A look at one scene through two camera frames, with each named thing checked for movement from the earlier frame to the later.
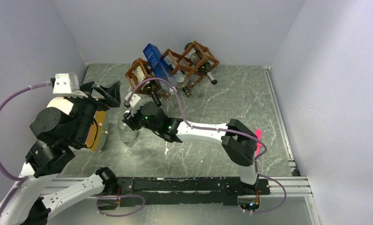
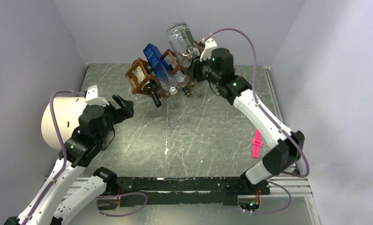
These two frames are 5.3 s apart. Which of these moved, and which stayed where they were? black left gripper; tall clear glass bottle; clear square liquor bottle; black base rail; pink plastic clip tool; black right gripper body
Moved: black left gripper; black right gripper body
Stayed: pink plastic clip tool; tall clear glass bottle; black base rail; clear square liquor bottle
